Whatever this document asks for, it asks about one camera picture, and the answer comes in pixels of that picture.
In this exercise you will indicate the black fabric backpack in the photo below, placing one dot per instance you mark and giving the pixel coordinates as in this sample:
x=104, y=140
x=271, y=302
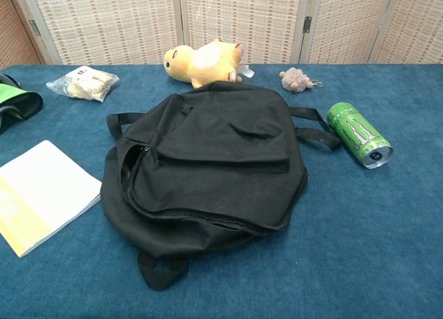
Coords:
x=207, y=153

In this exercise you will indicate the green energy drink can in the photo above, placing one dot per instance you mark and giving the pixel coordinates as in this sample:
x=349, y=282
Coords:
x=356, y=132

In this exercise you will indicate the yellow white book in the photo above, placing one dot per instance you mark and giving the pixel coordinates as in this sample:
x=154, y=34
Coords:
x=45, y=180

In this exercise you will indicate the blue table cloth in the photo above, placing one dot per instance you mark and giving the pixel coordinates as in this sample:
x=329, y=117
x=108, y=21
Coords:
x=346, y=229

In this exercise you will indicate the green black cloth pouch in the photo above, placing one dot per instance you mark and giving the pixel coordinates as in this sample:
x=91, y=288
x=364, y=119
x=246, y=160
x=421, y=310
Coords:
x=17, y=101

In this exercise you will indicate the clear bag of snacks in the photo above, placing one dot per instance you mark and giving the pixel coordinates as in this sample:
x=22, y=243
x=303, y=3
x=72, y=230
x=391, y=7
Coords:
x=86, y=85

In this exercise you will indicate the woven folding screen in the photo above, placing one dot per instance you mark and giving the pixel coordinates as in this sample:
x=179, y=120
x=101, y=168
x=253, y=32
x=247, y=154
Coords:
x=121, y=21

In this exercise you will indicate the yellow plush toy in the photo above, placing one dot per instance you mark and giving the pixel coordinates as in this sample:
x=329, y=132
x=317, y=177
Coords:
x=207, y=63

